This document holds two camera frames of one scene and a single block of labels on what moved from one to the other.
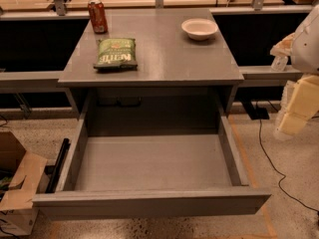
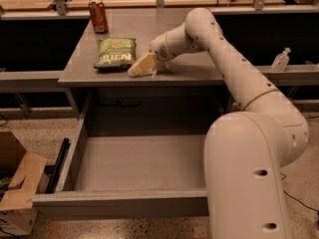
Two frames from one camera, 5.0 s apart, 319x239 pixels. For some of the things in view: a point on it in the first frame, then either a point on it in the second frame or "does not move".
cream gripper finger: [283, 47] -> [160, 47]
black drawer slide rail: [55, 170] does not move
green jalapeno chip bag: [116, 54] does not move
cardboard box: [21, 173] does not move
